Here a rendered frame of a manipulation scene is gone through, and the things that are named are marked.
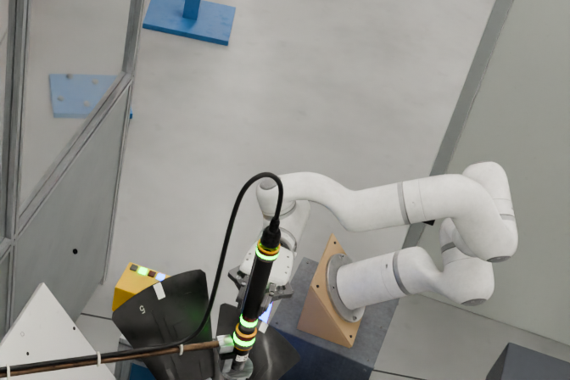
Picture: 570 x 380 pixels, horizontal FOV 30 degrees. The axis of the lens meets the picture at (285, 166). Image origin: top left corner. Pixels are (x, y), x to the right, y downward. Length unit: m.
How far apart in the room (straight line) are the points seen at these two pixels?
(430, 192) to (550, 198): 1.90
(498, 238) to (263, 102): 3.04
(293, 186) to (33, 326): 0.60
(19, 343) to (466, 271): 1.10
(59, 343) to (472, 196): 0.91
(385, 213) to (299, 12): 3.84
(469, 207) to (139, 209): 2.47
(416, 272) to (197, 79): 2.74
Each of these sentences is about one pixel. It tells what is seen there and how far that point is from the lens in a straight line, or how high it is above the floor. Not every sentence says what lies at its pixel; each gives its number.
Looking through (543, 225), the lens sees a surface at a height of 0.55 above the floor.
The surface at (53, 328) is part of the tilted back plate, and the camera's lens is 2.29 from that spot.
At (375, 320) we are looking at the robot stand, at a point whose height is 0.93.
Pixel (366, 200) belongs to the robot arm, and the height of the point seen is 1.63.
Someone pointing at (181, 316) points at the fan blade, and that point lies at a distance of 2.22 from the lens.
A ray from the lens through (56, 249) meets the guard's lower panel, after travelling 3.36.
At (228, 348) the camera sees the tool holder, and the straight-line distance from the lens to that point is 2.18.
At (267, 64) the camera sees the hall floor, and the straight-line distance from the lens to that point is 5.48.
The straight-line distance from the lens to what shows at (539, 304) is 4.41.
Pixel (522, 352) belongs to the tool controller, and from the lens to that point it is 2.60.
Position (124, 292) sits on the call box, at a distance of 2.69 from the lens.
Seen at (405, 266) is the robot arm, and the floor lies 1.20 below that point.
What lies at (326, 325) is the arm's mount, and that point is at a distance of 2.84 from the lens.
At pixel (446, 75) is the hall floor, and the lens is 5.80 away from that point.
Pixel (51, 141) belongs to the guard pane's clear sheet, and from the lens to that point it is 2.98.
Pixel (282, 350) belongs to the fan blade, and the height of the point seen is 1.17.
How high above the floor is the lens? 3.03
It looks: 39 degrees down
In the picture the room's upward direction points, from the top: 15 degrees clockwise
